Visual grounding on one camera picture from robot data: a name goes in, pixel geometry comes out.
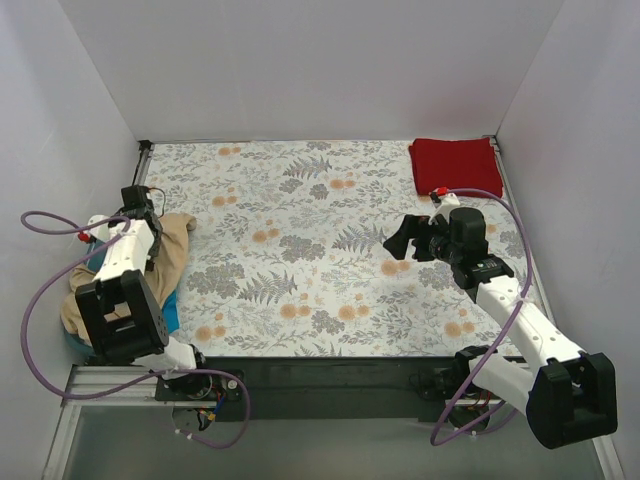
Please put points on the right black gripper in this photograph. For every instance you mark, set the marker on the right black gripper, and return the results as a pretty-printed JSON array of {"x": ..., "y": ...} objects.
[{"x": 420, "y": 240}]

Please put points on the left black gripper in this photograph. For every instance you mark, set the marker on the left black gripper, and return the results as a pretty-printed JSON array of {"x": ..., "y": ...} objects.
[{"x": 154, "y": 232}]

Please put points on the beige t shirt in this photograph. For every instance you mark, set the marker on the beige t shirt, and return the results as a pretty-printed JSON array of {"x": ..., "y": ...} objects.
[{"x": 172, "y": 259}]

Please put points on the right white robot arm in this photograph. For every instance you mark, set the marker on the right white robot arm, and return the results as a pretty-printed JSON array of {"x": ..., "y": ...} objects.
[{"x": 566, "y": 394}]

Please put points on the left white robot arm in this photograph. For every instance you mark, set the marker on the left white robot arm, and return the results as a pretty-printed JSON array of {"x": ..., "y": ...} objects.
[{"x": 124, "y": 321}]

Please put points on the teal plastic basket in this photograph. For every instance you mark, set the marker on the teal plastic basket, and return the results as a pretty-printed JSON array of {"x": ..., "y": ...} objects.
[{"x": 73, "y": 324}]

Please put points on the blue t shirt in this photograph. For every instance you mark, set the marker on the blue t shirt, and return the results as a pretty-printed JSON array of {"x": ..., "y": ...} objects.
[{"x": 170, "y": 313}]

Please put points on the folded red t shirt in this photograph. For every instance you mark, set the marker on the folded red t shirt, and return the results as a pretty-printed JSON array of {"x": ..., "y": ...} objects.
[{"x": 454, "y": 164}]

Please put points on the floral table cloth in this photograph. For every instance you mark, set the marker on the floral table cloth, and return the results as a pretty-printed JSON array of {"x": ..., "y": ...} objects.
[{"x": 287, "y": 256}]

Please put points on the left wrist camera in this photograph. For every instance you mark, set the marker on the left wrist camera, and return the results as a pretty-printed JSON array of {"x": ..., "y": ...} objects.
[{"x": 136, "y": 202}]

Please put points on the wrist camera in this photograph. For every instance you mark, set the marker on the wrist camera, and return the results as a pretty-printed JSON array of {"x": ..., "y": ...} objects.
[
  {"x": 467, "y": 228},
  {"x": 136, "y": 202}
]

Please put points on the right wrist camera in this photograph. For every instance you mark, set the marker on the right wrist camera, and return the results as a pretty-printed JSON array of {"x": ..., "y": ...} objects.
[{"x": 467, "y": 228}]

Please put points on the aluminium frame rail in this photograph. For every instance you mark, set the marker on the aluminium frame rail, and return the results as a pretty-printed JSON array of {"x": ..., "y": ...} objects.
[{"x": 85, "y": 380}]

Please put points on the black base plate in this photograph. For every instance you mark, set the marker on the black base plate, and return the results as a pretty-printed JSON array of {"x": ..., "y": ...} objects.
[{"x": 308, "y": 388}]

